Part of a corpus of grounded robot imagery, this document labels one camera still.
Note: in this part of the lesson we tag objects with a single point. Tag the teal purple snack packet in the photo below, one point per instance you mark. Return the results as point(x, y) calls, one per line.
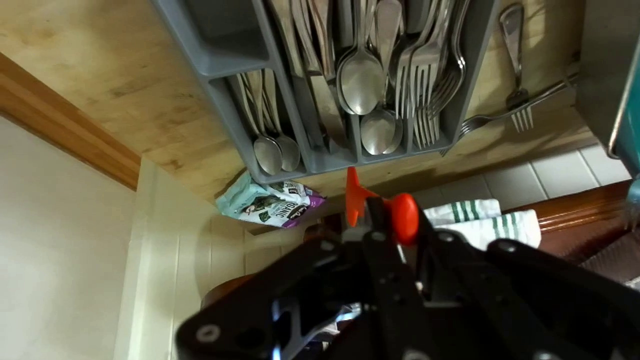
point(266, 203)

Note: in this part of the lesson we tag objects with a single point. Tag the silver table knife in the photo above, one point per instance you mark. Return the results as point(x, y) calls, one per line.
point(326, 101)

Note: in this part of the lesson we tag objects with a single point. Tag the silver metal cutlery piece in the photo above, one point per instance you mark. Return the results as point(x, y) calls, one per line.
point(476, 122)

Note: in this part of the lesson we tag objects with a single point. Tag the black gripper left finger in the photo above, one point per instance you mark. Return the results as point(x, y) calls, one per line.
point(360, 320)

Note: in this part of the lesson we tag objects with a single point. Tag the orange spatula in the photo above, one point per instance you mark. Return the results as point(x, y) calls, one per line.
point(405, 216)

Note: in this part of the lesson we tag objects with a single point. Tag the silver metal spoon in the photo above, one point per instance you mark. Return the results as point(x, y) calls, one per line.
point(360, 83)
point(380, 132)

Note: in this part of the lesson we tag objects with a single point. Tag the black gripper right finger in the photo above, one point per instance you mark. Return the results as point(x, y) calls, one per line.
point(533, 306)

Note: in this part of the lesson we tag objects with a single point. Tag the grey cutlery tray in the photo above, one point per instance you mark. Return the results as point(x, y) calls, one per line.
point(220, 62)

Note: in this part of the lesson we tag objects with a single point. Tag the small silver teaspoon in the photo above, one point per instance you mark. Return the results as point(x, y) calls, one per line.
point(269, 156)
point(290, 152)

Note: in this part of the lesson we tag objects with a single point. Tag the silver metal fork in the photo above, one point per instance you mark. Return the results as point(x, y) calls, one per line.
point(417, 72)
point(451, 83)
point(521, 113)

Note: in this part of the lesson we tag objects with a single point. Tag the white green striped towel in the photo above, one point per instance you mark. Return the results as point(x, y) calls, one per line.
point(507, 227)

